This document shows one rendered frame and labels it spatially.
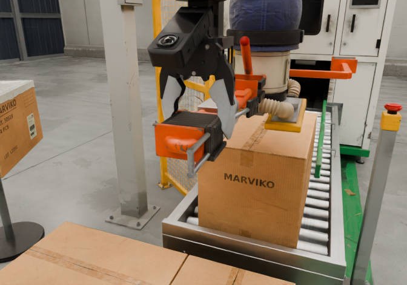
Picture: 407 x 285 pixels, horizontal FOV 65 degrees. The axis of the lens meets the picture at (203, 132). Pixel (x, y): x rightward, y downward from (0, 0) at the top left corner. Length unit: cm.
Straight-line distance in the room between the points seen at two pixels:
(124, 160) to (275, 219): 131
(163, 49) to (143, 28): 1160
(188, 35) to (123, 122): 179
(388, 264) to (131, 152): 175
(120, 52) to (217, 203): 117
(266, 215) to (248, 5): 74
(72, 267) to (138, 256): 23
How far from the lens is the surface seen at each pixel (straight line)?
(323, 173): 201
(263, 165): 116
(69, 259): 137
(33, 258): 143
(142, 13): 1198
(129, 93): 209
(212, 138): 45
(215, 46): 45
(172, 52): 38
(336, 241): 137
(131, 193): 237
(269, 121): 92
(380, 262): 235
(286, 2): 95
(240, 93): 69
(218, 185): 125
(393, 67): 979
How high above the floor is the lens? 139
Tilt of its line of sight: 19 degrees down
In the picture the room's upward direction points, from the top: straight up
